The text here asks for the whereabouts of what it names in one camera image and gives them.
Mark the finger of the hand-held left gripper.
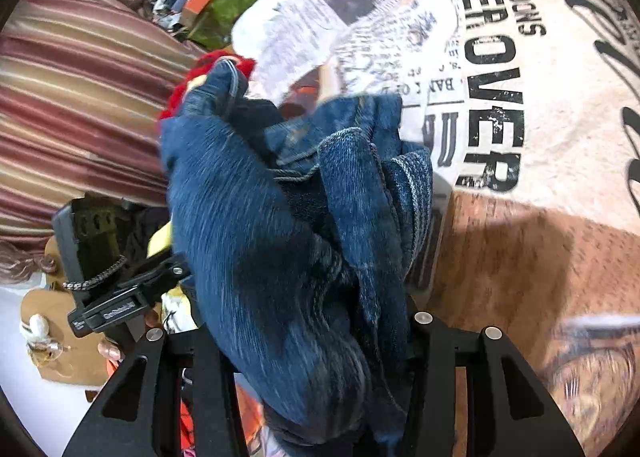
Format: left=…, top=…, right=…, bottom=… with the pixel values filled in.
left=142, top=259, right=195, bottom=300

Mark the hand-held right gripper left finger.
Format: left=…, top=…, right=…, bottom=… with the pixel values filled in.
left=62, top=326, right=251, bottom=457

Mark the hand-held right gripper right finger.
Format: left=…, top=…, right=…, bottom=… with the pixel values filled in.
left=400, top=311, right=586, bottom=457

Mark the blue denim jacket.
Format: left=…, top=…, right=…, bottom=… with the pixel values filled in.
left=159, top=59, right=435, bottom=453

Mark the person's left hand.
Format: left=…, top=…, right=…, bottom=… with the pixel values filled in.
left=97, top=309, right=163, bottom=365

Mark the yellow bed sheet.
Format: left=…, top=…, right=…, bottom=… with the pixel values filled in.
left=146, top=223, right=175, bottom=259

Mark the orange cloth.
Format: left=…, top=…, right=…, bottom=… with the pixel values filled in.
left=177, top=377, right=266, bottom=457

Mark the tan cardboard piece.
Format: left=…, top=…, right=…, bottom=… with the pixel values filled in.
left=19, top=236, right=120, bottom=389

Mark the white shell trinket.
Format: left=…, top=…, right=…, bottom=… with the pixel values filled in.
left=20, top=313, right=68, bottom=365

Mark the red striped cloth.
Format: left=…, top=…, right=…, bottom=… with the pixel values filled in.
left=0, top=0, right=213, bottom=285

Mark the red knitted cloth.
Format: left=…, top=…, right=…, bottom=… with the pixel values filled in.
left=158, top=49, right=257, bottom=124

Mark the newspaper printed blanket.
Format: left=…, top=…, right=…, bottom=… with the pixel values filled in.
left=232, top=0, right=640, bottom=443

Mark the green patterned bag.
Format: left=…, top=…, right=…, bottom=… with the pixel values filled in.
left=187, top=0, right=282, bottom=52

